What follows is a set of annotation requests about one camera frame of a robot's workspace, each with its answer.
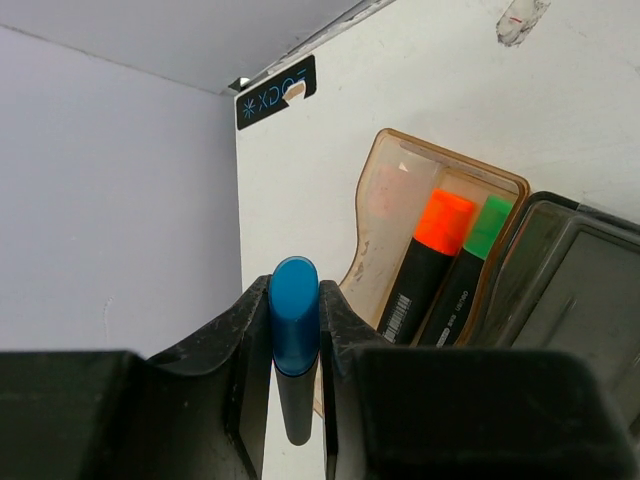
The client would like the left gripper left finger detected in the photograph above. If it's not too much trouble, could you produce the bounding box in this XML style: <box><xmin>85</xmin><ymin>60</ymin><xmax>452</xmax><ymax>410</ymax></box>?
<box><xmin>1</xmin><ymin>276</ymin><xmax>271</xmax><ymax>479</ymax></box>

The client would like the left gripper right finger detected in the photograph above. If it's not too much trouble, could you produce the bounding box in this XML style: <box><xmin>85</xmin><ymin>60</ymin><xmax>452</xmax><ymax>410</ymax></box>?
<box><xmin>319</xmin><ymin>281</ymin><xmax>639</xmax><ymax>479</ymax></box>

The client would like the green cap highlighter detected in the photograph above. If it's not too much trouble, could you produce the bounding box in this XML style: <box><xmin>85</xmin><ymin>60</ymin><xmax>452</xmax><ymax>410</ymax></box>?
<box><xmin>417</xmin><ymin>195</ymin><xmax>513</xmax><ymax>347</ymax></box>

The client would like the blue cap highlighter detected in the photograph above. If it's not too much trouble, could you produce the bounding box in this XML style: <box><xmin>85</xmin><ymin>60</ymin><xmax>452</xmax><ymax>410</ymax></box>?
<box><xmin>268</xmin><ymin>256</ymin><xmax>320</xmax><ymax>446</ymax></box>

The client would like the orange cap highlighter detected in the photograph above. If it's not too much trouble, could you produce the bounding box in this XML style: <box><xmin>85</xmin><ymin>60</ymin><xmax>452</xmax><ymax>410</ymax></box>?
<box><xmin>377</xmin><ymin>188</ymin><xmax>477</xmax><ymax>345</ymax></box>

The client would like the amber plastic tray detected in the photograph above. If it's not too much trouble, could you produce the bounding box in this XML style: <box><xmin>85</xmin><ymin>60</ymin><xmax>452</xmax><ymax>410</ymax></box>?
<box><xmin>312</xmin><ymin>127</ymin><xmax>531</xmax><ymax>419</ymax></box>

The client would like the smoky grey plastic tray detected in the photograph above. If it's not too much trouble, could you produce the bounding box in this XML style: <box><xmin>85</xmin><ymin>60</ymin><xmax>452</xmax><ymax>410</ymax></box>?
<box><xmin>471</xmin><ymin>192</ymin><xmax>639</xmax><ymax>436</ymax></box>

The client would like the left black logo sticker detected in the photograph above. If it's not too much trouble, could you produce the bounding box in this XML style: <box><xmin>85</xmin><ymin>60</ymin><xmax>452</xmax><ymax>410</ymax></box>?
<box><xmin>235</xmin><ymin>55</ymin><xmax>317</xmax><ymax>131</ymax></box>

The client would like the white tape scrap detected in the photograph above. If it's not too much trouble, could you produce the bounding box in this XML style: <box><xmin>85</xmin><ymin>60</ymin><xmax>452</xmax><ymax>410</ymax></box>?
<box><xmin>496</xmin><ymin>0</ymin><xmax>550</xmax><ymax>47</ymax></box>

